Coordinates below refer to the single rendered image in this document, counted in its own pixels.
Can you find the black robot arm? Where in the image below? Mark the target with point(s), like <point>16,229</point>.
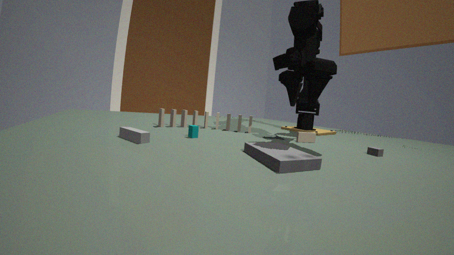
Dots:
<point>303,19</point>

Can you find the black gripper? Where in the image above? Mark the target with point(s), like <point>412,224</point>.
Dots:
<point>316,71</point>

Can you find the teal block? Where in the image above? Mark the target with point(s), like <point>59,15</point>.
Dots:
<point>193,131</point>

